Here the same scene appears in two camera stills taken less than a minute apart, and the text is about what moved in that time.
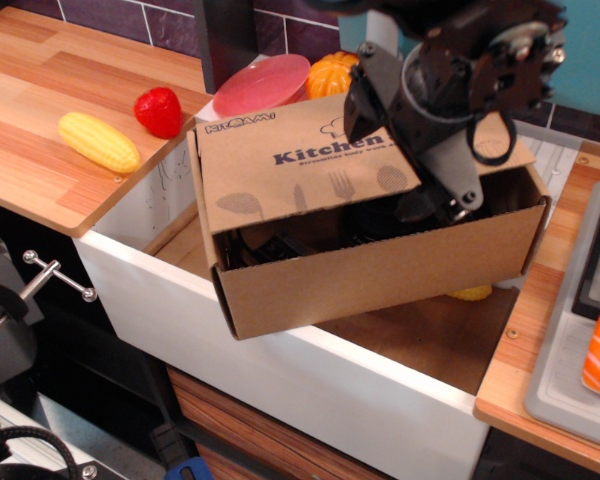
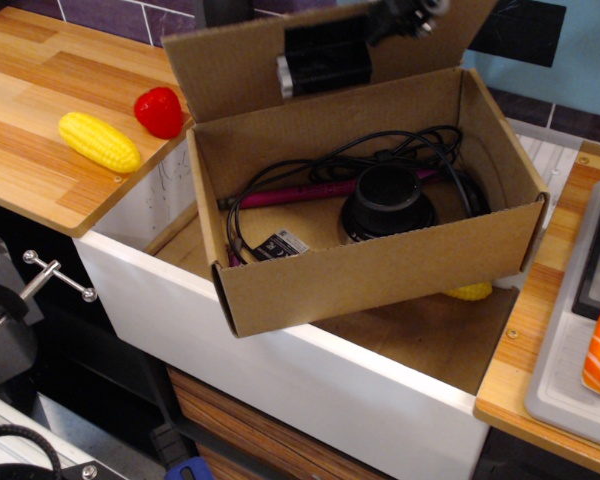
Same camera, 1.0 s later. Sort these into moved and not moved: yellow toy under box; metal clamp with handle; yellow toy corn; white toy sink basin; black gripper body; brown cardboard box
Moved: black gripper body; brown cardboard box
Not moved: yellow toy under box; white toy sink basin; metal clamp with handle; yellow toy corn
